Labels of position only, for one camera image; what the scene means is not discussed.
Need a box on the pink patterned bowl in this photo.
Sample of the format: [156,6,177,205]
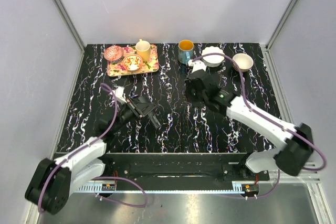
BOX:
[103,45,124,63]

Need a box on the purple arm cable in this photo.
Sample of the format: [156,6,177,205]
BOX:
[187,52,328,200]
[37,83,149,214]

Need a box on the white scalloped bowl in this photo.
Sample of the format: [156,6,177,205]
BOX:
[202,46,225,67]

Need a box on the orange patterned bowl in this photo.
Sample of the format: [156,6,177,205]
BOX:
[122,54,143,72]

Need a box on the cream round bowl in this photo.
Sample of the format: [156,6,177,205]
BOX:
[232,53,254,72]

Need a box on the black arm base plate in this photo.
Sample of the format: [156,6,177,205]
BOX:
[99,153,270,182]

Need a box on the aluminium front rail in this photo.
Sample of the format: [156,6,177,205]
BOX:
[74,171,321,194]

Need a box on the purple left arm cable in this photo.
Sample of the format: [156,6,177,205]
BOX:
[37,83,149,214]

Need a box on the blue mug orange inside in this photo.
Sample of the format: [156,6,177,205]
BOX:
[178,40,194,65]

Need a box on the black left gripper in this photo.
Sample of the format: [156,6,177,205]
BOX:
[112,97,156,133]

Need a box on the floral rectangular tray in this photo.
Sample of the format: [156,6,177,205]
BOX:
[107,45,159,77]

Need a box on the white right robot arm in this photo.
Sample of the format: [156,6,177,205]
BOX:
[185,70,313,180]

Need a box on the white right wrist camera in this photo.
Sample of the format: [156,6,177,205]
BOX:
[188,60,207,73]

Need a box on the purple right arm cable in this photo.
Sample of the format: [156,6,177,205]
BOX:
[187,52,328,200]

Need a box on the black remote control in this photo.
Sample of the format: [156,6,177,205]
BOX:
[150,115,162,130]

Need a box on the yellow mug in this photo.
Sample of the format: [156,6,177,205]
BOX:
[135,39,151,62]

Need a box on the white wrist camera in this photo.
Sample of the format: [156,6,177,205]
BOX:
[188,60,207,73]
[114,86,126,104]

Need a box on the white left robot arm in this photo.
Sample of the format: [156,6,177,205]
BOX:
[24,96,160,215]

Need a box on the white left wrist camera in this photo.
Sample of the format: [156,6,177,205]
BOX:
[114,86,126,104]

